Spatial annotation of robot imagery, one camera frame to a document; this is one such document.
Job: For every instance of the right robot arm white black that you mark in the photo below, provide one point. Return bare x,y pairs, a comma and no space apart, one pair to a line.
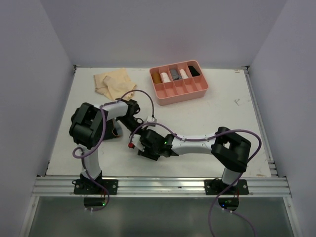
231,149

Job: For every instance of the pink divided organizer tray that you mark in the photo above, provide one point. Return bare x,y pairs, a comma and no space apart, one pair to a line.
182,89

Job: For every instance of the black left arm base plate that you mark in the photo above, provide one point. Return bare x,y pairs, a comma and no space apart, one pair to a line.
84,186

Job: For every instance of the black rolled underwear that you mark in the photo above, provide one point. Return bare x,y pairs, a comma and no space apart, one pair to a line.
193,71

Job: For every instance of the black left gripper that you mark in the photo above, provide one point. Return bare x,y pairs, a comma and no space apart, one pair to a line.
141,122

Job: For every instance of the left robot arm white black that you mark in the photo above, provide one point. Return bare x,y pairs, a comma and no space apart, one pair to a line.
92,125

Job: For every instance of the right wrist camera red cap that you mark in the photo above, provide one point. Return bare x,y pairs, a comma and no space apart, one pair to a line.
135,143

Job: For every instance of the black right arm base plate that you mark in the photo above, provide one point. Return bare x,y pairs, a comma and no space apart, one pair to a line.
215,186

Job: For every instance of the brown rolled underwear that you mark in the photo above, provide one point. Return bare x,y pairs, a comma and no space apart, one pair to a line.
156,78

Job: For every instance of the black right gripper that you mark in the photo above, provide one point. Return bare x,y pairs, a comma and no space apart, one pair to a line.
145,153

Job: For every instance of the black underwear orange trim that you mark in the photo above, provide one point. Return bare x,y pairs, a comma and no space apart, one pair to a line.
113,132

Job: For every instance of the grey rolled underwear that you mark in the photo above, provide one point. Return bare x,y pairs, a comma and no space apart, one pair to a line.
174,74

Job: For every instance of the beige underwear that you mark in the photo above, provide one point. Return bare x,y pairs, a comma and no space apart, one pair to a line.
113,84

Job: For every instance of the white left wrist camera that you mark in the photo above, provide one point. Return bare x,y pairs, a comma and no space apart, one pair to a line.
151,121

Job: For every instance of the aluminium table frame rail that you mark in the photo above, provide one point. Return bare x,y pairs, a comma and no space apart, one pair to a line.
229,102

